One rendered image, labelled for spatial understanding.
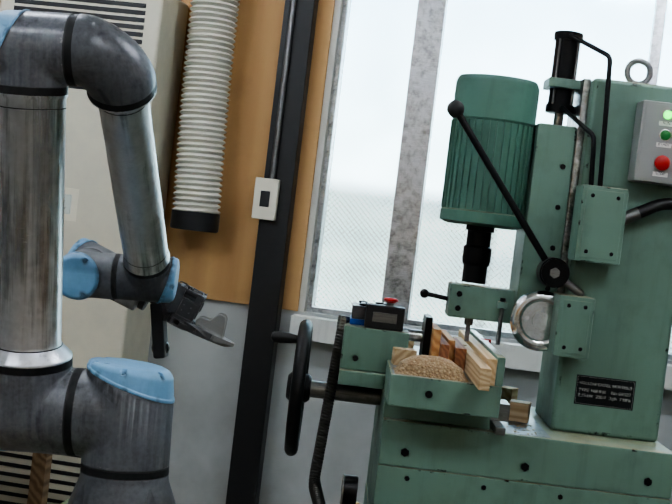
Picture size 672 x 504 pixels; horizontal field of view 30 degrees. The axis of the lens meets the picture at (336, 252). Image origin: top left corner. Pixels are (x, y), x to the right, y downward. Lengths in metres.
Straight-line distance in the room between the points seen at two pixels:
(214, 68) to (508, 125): 1.54
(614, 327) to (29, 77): 1.26
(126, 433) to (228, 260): 2.00
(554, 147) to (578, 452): 0.62
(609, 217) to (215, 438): 1.99
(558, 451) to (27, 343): 1.04
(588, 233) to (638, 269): 0.16
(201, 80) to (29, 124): 1.91
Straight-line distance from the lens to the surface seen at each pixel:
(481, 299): 2.63
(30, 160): 2.08
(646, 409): 2.64
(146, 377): 2.12
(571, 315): 2.49
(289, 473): 4.11
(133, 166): 2.19
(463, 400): 2.37
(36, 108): 2.07
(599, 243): 2.51
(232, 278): 4.07
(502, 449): 2.49
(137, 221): 2.29
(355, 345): 2.58
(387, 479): 2.48
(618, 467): 2.53
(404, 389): 2.36
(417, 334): 2.64
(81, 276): 2.45
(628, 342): 2.61
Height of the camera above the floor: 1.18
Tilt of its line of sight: 2 degrees down
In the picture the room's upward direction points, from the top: 7 degrees clockwise
